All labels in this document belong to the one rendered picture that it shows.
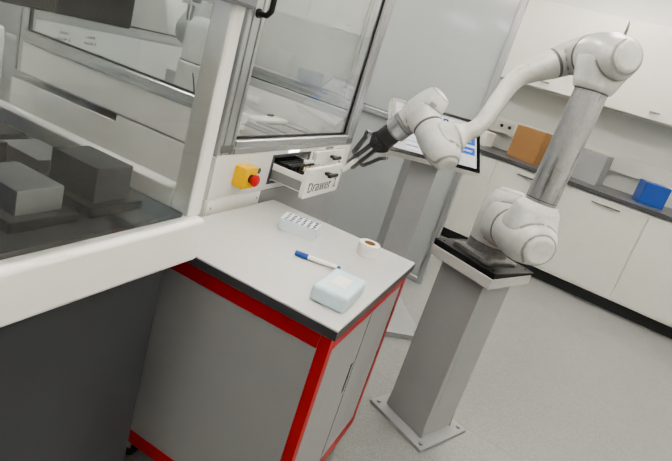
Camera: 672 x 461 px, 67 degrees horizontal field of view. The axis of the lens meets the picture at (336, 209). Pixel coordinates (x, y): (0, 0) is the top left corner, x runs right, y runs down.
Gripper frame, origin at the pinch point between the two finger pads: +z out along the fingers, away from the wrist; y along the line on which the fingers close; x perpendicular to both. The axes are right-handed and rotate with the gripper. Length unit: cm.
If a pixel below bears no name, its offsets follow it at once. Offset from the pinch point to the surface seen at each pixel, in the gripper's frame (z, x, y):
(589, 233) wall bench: -29, -285, -113
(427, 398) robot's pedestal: 32, -13, -91
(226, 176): 20.9, 39.9, 13.7
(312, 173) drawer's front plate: 8.8, 11.6, 3.6
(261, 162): 18.2, 21.4, 15.7
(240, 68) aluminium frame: -6, 45, 34
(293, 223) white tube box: 13.7, 32.5, -9.9
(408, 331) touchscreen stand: 59, -86, -78
